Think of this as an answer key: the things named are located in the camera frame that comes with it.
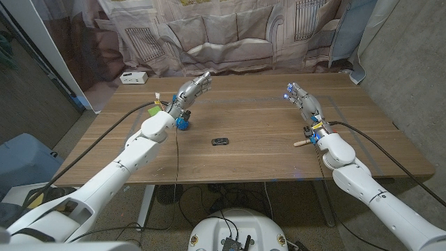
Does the black looped floor cable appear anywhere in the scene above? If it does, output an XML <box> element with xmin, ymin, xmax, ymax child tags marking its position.
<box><xmin>177</xmin><ymin>184</ymin><xmax>210</xmax><ymax>227</ymax></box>

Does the white table leg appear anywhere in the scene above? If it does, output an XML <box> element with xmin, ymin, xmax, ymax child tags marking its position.
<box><xmin>135</xmin><ymin>184</ymin><xmax>156</xmax><ymax>232</ymax></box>

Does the white floor box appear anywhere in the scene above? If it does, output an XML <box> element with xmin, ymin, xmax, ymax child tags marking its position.
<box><xmin>1</xmin><ymin>181</ymin><xmax>105</xmax><ymax>241</ymax></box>

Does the grey table leg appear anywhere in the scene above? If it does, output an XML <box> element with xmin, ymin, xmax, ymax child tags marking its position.
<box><xmin>312</xmin><ymin>180</ymin><xmax>336</xmax><ymax>228</ymax></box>

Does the thin black hanging cable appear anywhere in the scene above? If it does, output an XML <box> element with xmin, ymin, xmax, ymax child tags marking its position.
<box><xmin>68</xmin><ymin>127</ymin><xmax>180</xmax><ymax>243</ymax></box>

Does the yellow and black floor object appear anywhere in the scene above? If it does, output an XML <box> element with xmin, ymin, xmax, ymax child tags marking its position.
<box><xmin>24</xmin><ymin>187</ymin><xmax>77</xmax><ymax>210</ymax></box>

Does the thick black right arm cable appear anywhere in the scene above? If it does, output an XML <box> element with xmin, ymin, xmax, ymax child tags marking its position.
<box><xmin>328</xmin><ymin>120</ymin><xmax>446</xmax><ymax>208</ymax></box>

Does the printed living room backdrop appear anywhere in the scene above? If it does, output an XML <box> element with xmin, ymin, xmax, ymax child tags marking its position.
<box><xmin>33</xmin><ymin>0</ymin><xmax>400</xmax><ymax>112</ymax></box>

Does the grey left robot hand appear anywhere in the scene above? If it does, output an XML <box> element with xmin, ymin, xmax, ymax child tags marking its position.
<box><xmin>169</xmin><ymin>71</ymin><xmax>213</xmax><ymax>118</ymax></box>

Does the blue spiky stress ball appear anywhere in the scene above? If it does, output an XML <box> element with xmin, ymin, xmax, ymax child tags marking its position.
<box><xmin>175</xmin><ymin>116</ymin><xmax>191</xmax><ymax>131</ymax></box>

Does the white robot torso base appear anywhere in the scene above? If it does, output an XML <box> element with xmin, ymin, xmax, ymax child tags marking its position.
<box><xmin>187</xmin><ymin>208</ymin><xmax>289</xmax><ymax>251</ymax></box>

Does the blue plastic bin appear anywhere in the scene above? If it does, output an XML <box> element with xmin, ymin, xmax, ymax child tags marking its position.
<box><xmin>0</xmin><ymin>132</ymin><xmax>65</xmax><ymax>196</ymax></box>

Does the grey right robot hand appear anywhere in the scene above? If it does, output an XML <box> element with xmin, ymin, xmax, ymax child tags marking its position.
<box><xmin>284</xmin><ymin>82</ymin><xmax>325</xmax><ymax>123</ymax></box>

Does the black round floor fan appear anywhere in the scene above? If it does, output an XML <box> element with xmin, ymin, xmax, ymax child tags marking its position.
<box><xmin>155</xmin><ymin>183</ymin><xmax>184</xmax><ymax>206</ymax></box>

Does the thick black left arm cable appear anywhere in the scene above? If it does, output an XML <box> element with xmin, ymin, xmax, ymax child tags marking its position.
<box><xmin>6</xmin><ymin>100</ymin><xmax>170</xmax><ymax>224</ymax></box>

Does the white upright panel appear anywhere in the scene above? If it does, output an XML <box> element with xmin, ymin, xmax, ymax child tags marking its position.
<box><xmin>0</xmin><ymin>0</ymin><xmax>93</xmax><ymax>107</ymax></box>

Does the white power strip box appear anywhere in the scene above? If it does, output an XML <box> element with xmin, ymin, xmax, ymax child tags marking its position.
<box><xmin>119</xmin><ymin>71</ymin><xmax>149</xmax><ymax>85</ymax></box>

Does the black torso electronics module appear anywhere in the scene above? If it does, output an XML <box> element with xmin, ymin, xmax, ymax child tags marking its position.
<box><xmin>221</xmin><ymin>235</ymin><xmax>252</xmax><ymax>251</ymax></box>

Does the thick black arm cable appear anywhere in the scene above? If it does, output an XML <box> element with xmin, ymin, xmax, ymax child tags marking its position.
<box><xmin>6</xmin><ymin>100</ymin><xmax>170</xmax><ymax>224</ymax></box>
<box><xmin>328</xmin><ymin>120</ymin><xmax>446</xmax><ymax>208</ymax></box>

